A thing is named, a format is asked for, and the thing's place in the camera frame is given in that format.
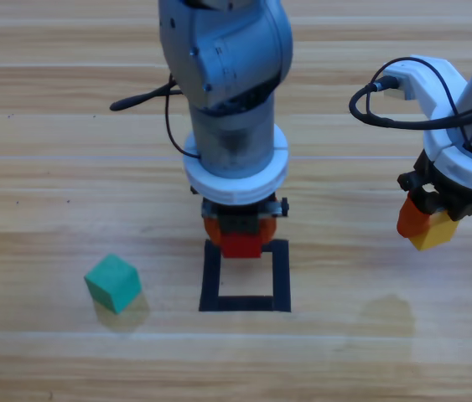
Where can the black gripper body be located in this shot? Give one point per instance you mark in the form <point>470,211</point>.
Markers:
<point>240,224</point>
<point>441,192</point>

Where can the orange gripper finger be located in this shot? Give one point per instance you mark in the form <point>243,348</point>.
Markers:
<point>267,229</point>
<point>214,230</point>
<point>411,220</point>

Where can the red cube block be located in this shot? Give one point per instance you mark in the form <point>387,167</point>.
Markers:
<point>240,247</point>

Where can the yellow cube block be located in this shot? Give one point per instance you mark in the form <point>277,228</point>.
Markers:
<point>434,234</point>

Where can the green cube block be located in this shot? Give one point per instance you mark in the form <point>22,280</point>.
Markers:
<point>114,285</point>

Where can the black tape square outline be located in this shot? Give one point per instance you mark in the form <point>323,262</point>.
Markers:
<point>281,276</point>

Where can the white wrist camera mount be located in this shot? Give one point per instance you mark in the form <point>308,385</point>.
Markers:
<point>428,84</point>

